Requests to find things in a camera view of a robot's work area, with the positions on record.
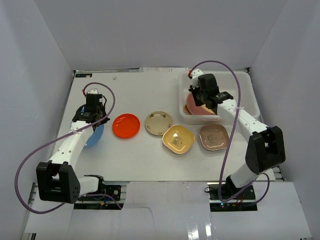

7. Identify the pink round plate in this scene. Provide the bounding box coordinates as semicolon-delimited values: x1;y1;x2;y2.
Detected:
186;93;215;116

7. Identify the blue round plate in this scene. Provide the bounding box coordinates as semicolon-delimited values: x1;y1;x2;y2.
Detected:
84;125;105;149

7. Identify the brown square panda dish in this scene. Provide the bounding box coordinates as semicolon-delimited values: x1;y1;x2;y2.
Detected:
199;124;230;151

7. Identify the yellow square panda dish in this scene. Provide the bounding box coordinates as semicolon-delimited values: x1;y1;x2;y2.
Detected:
162;124;195;155

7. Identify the yellow round bear plate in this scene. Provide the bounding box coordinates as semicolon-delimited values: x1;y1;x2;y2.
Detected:
200;104;216;115

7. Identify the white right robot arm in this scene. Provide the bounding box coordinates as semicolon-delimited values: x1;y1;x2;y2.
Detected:
188;69;286;203

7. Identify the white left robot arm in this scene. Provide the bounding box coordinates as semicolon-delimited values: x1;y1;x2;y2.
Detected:
36;88;109;204

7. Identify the white plastic bin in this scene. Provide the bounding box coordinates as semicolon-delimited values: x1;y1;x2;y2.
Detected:
178;70;261;125

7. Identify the orange round plate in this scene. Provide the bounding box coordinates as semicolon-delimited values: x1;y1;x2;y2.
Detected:
112;113;141;139

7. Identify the black label sticker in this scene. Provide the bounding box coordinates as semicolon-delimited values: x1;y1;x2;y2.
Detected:
74;73;93;78

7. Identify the beige patterned small plate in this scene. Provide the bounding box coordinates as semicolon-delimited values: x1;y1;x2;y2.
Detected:
144;111;174;136

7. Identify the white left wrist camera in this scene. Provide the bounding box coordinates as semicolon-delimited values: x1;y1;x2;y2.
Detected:
82;88;99;96

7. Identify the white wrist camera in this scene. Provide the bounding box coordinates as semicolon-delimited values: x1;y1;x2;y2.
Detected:
82;88;99;96
188;68;204;89

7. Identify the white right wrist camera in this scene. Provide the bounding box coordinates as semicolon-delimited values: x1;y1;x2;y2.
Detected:
188;68;204;89

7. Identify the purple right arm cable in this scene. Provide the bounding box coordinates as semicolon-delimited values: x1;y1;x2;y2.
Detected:
189;59;271;204

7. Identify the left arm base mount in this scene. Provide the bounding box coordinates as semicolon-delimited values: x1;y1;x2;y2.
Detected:
78;183;123;210

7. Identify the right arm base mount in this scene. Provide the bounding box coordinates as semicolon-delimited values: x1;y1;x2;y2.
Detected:
204;178;258;212

